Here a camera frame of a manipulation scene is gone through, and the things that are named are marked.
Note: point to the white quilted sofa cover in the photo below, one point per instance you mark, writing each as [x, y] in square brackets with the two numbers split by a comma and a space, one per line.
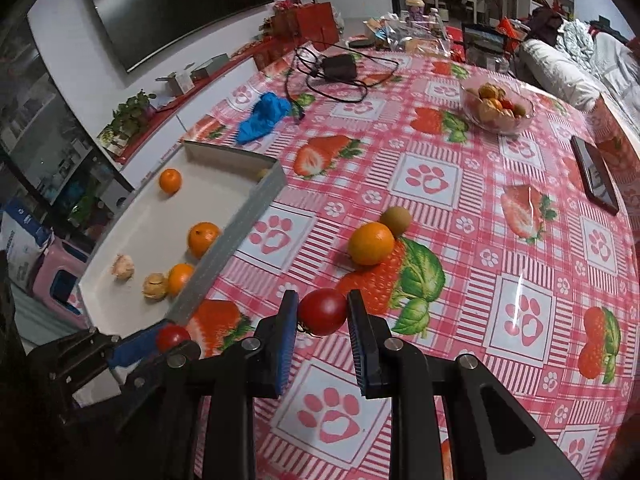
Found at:
[583, 66]

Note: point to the dried husk fruit right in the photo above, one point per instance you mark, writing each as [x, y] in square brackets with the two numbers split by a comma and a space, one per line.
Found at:
[155, 287]

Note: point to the orange near tray edge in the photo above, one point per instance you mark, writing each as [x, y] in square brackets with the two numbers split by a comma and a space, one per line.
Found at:
[177, 278]

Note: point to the strawberry pattern tablecloth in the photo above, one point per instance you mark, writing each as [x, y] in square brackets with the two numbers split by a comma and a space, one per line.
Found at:
[505, 257]

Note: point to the purple lidded cup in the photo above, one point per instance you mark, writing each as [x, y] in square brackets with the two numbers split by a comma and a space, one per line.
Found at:
[415, 10]

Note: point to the dried husk fruit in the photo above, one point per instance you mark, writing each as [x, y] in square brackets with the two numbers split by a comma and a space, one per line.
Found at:
[155, 287]
[123, 267]

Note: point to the white tv cabinet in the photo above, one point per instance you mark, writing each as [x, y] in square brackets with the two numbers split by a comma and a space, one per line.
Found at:
[170, 124]

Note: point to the small framed tablet screen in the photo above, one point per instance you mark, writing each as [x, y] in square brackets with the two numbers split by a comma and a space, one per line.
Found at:
[481, 42]

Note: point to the white shallow tray box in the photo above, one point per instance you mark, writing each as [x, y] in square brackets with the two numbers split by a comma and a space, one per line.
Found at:
[219, 186]

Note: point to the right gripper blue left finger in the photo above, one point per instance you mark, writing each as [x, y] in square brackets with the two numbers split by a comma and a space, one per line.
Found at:
[256, 367]

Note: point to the red tomato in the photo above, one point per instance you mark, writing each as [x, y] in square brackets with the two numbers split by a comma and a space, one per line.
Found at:
[170, 336]
[322, 312]

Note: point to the pink plastic stool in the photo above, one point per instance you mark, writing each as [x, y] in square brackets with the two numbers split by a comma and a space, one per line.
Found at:
[61, 266]

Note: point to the brown kiwi fruit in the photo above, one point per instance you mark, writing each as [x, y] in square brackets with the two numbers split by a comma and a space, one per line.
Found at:
[397, 219]

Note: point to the small tangerine far tray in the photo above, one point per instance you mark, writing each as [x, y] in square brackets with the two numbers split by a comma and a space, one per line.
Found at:
[170, 181]

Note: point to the large orange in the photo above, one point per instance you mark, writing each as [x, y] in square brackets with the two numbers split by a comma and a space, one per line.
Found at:
[370, 244]

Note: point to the potted green plant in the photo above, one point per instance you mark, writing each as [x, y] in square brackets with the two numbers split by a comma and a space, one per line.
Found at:
[129, 119]

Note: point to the small cardboard box on cabinet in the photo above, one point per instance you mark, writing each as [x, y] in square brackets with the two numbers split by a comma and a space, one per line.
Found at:
[179, 82]

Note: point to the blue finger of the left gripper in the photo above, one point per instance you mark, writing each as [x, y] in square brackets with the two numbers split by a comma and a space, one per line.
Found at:
[150, 373]
[138, 347]

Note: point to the tangerine middle of tray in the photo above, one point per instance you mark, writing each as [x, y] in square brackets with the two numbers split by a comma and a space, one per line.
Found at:
[200, 237]

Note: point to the glass bowl of snacks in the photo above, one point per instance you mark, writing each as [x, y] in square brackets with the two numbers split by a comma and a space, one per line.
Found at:
[495, 107]

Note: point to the red gift boxes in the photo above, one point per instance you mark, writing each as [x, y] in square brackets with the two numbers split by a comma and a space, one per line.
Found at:
[293, 27]

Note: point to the blue crumpled gloves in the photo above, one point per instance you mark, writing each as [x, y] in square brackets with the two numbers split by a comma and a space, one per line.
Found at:
[265, 115]

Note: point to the black smartphone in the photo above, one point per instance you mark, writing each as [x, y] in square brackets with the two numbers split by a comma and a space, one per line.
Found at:
[596, 179]

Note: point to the dried husk fruit left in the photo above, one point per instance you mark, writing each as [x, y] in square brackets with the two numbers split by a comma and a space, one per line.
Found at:
[123, 267]

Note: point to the black power adapter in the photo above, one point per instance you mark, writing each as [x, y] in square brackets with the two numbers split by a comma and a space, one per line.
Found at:
[339, 68]

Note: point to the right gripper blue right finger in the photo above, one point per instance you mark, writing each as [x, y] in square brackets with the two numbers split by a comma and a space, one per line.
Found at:
[491, 436]

